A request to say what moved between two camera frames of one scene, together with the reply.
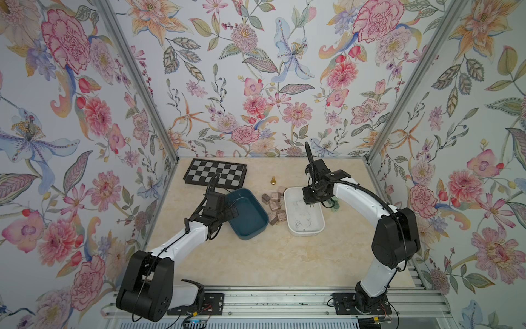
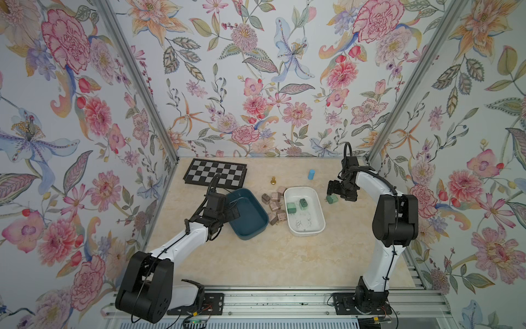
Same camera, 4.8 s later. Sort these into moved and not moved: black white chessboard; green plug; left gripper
Moved: green plug
Not moved: black white chessboard; left gripper
